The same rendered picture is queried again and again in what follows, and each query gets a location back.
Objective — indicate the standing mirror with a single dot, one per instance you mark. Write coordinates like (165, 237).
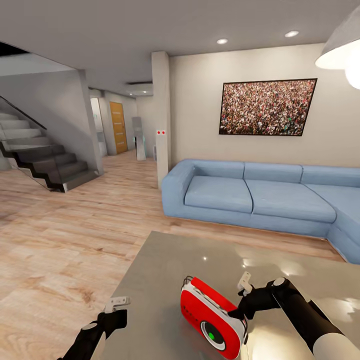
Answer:
(139, 138)

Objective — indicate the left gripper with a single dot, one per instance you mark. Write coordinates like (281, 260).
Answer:
(118, 319)

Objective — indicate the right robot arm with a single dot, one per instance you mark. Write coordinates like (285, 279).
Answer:
(324, 339)

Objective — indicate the stairs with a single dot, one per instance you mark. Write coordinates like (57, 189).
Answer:
(25, 144)

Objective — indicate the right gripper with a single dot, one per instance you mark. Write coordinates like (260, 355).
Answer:
(249, 305)

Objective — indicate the sofa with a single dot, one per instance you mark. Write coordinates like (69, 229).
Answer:
(320, 202)

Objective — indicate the radio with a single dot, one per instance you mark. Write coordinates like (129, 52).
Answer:
(207, 311)

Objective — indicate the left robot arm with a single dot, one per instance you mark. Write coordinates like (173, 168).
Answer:
(90, 342)

